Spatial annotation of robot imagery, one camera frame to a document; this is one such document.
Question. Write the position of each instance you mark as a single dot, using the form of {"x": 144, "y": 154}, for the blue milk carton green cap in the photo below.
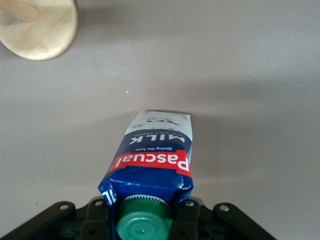
{"x": 150, "y": 160}

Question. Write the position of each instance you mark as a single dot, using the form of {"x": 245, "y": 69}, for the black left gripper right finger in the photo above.
{"x": 200, "y": 225}

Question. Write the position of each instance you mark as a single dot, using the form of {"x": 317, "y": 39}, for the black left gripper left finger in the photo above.
{"x": 62, "y": 225}

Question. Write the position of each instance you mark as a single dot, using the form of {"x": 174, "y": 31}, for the wooden mug tree stand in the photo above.
{"x": 37, "y": 37}

